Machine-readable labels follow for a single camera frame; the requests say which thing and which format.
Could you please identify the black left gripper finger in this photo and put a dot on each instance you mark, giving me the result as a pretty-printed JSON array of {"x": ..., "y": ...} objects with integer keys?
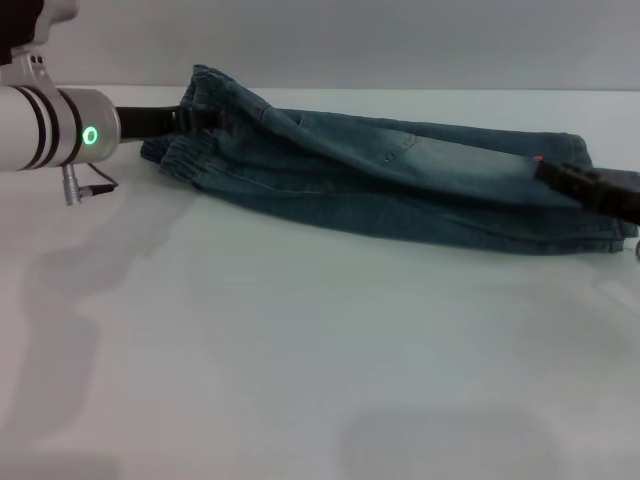
[{"x": 197, "y": 120}]

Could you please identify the blue denim shorts basketball print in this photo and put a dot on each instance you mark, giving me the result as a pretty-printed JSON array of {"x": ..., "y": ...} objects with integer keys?
[{"x": 350, "y": 190}]

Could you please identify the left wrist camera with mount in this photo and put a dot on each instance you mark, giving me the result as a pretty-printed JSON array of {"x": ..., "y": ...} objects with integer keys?
[{"x": 25, "y": 30}]

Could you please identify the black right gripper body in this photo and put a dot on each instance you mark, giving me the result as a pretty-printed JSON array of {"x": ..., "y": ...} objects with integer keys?
[{"x": 615, "y": 192}]

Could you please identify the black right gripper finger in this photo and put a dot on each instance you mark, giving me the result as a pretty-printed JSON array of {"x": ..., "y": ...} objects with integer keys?
[{"x": 560, "y": 177}]

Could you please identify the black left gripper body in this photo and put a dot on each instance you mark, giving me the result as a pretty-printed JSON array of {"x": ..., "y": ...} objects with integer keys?
[{"x": 145, "y": 125}]

